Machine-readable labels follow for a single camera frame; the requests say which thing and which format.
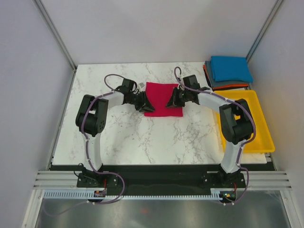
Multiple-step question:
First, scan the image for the white cable duct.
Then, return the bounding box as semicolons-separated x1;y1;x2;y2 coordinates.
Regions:
42;188;236;200

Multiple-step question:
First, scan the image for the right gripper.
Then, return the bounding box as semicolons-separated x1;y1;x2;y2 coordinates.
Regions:
166;87;190;108

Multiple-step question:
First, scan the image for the yellow plastic tray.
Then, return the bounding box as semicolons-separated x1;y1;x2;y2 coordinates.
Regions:
215;90;276;153

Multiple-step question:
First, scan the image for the blue folded t-shirt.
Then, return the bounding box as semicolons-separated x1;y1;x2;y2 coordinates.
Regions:
210;56;254;83

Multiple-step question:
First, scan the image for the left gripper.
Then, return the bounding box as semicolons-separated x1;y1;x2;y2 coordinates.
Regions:
128;91;155;114

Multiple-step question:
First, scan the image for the right aluminium frame post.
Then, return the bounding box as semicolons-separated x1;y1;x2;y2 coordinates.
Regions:
246;0;285;63

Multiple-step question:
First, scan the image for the left aluminium frame post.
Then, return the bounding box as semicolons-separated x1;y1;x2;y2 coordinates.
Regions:
33;0;77;72

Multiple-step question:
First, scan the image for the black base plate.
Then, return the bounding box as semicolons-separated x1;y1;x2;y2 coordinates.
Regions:
48;163;276;197

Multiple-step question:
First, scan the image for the aluminium frame post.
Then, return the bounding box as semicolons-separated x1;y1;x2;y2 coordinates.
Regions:
246;0;285;63
33;0;77;72

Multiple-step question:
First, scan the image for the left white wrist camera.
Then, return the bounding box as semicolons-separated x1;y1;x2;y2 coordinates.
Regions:
138;83;146;91

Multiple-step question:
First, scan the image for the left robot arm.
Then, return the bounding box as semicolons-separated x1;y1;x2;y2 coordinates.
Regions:
76;78;155;187

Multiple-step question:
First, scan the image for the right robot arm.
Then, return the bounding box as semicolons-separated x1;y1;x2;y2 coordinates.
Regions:
166;75;256;187

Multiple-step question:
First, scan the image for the red t-shirt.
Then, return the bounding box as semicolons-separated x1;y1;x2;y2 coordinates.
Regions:
144;82;183;117

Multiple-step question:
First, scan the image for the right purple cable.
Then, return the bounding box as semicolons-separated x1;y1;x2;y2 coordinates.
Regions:
174;66;257;206

